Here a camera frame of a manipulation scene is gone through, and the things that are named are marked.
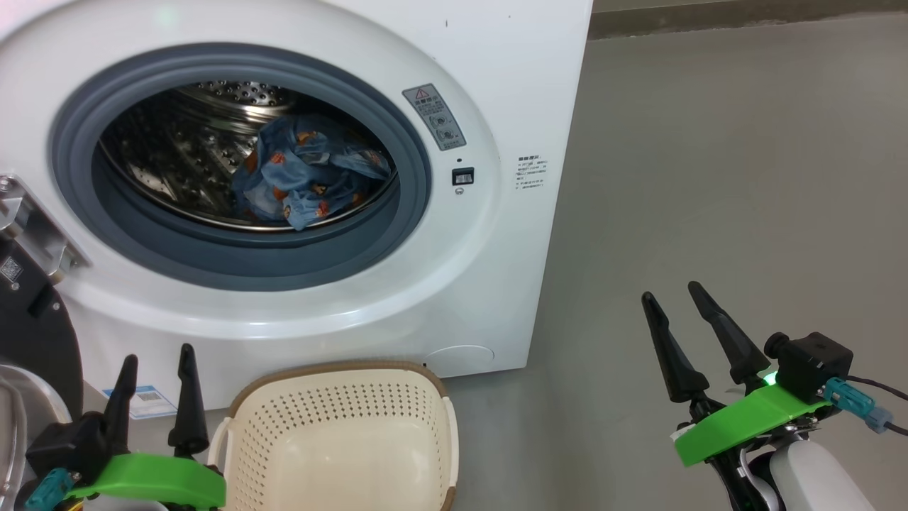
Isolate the grey rubber door gasket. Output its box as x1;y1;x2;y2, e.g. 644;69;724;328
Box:
48;44;433;292

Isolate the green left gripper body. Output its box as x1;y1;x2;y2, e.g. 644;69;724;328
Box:
66;452;228;511

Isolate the white front-load washing machine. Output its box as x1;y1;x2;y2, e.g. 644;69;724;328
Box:
0;0;594;414

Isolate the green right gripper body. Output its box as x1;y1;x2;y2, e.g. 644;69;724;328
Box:
672;383;832;511

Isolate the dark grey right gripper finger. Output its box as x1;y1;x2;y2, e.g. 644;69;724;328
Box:
641;291;710;404
687;281;773;389

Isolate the teal-plug left camera cable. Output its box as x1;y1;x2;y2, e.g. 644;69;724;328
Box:
24;468;79;511

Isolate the silver metal door hinge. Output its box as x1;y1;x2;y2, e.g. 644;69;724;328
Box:
0;174;93;286

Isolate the blue patterned pyjama garment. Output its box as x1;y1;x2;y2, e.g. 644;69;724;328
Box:
232;167;373;232
252;114;393;187

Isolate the cream perforated laundry basket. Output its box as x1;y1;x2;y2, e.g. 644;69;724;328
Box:
207;360;460;511

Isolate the teal-plug right camera cable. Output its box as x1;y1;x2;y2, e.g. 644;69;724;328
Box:
824;375;908;436

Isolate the steel washing machine drum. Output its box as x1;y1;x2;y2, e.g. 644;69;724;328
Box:
98;80;399;233

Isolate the teal-plug camera cable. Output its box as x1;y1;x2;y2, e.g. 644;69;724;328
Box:
824;375;908;436
24;468;79;511

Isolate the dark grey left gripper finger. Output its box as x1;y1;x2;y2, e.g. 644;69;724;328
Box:
167;344;211;460
104;354;140;456

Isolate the dark round washing machine door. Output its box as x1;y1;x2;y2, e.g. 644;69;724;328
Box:
0;234;86;511

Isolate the blue white energy label sticker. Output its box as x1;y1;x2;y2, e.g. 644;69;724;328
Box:
101;384;179;420

